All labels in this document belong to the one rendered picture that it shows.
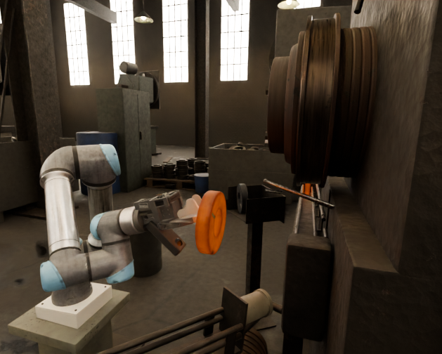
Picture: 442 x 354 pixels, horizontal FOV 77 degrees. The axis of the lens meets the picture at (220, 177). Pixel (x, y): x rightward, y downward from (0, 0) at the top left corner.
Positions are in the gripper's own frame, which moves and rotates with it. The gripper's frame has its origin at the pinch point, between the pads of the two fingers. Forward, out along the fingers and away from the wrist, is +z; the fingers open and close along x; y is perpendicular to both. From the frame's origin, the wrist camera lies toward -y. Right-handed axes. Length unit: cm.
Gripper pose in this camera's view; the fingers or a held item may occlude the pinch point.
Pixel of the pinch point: (211, 214)
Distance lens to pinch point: 70.1
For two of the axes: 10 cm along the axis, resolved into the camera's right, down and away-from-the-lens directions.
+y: -2.6, -9.6, -1.3
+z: 9.2, -2.0, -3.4
